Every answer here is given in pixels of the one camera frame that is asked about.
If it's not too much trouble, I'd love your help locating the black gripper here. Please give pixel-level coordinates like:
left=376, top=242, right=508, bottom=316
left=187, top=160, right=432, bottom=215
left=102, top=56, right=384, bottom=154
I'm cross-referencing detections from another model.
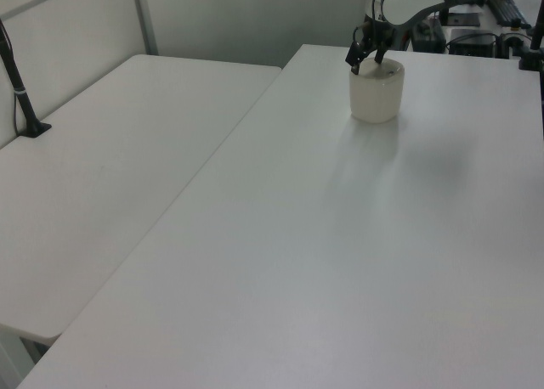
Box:
left=344, top=19, right=399, bottom=76

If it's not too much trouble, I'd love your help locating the cream round trash bin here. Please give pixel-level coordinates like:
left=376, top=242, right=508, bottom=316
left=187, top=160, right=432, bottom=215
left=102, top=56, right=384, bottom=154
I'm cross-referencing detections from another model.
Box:
left=348, top=59, right=405, bottom=124

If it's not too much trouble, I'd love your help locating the black equipment case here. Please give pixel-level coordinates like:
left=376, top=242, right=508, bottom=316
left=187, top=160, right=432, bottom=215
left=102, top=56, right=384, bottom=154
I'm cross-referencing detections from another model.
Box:
left=411, top=19, right=447, bottom=53

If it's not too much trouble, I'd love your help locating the black flat electronics box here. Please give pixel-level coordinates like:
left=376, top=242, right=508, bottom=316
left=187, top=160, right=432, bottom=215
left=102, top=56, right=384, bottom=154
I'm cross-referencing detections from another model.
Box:
left=446, top=27, right=499, bottom=59

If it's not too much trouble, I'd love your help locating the black keyboard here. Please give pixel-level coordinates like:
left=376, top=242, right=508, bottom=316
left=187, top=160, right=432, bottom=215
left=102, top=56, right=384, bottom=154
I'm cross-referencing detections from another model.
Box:
left=485, top=0, right=533, bottom=28

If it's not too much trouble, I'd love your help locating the black pole with clamp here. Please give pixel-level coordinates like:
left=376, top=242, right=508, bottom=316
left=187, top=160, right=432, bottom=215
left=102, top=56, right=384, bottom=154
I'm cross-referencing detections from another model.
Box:
left=517, top=0, right=544, bottom=72

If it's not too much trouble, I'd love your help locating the white side table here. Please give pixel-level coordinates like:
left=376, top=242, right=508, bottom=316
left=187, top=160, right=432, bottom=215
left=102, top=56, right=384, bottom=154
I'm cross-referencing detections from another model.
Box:
left=0, top=54, right=283, bottom=341

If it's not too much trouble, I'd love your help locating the black pole with foot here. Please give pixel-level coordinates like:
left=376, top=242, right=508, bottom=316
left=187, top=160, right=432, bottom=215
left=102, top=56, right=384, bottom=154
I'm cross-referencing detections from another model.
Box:
left=0, top=18, right=53, bottom=138

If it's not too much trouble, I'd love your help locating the white partition frame post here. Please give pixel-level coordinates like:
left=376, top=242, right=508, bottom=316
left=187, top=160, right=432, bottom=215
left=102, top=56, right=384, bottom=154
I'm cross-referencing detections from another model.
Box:
left=130, top=0, right=159, bottom=56

